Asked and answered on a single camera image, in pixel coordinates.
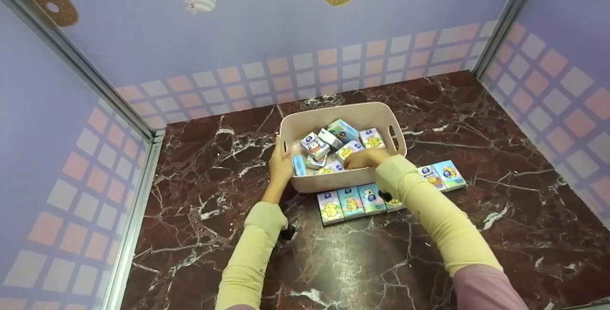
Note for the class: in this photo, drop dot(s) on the person's right forearm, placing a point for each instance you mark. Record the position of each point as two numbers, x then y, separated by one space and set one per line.
438 214

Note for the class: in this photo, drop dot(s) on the person's left hand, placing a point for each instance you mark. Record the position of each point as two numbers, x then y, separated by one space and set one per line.
280 169

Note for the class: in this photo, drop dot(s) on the pile of tissue packets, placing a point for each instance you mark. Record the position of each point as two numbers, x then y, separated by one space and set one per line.
314 146

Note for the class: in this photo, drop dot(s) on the person's left forearm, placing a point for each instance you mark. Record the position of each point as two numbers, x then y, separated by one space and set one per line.
250 253

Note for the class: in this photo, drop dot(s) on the person's right fingers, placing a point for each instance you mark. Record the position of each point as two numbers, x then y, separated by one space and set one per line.
353 160

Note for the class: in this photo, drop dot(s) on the beige plastic basket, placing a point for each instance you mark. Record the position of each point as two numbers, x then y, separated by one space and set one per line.
333 113

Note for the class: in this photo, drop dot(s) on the person's right hand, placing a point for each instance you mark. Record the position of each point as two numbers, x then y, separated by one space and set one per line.
369 156

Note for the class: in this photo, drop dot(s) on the row of tissue packets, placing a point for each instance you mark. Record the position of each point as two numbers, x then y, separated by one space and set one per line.
351 202

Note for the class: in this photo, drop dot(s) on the person's left fingers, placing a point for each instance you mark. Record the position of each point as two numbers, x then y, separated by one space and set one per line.
280 147

